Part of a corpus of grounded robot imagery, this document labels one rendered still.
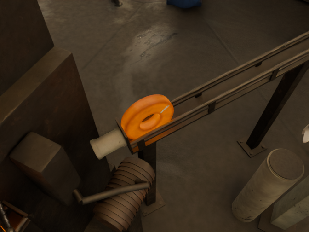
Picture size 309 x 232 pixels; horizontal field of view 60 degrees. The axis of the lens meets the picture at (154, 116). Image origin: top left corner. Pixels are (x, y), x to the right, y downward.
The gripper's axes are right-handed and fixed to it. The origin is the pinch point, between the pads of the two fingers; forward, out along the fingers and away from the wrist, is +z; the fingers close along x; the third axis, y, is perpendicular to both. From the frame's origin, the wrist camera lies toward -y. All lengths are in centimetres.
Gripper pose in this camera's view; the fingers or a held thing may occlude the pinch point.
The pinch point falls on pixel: (307, 131)
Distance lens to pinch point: 90.1
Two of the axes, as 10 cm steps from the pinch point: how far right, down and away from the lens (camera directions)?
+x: 8.0, 5.9, 1.1
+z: -2.4, 1.4, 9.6
